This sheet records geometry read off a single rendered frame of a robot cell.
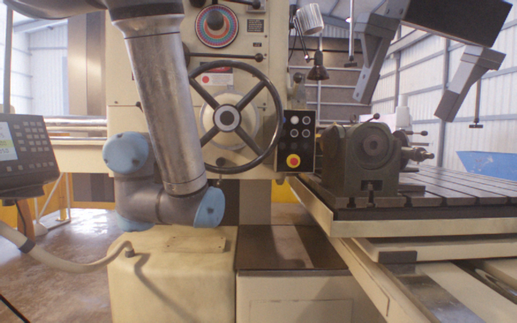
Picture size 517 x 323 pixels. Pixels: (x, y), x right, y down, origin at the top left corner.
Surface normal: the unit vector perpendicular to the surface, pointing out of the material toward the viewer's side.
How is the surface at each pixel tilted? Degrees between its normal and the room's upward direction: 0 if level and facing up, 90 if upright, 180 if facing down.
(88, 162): 90
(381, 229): 90
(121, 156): 90
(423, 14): 113
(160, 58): 108
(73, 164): 90
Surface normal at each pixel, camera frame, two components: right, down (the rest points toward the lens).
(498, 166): -0.86, 0.04
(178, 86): 0.81, 0.22
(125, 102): 0.04, 0.11
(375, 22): 0.07, 0.49
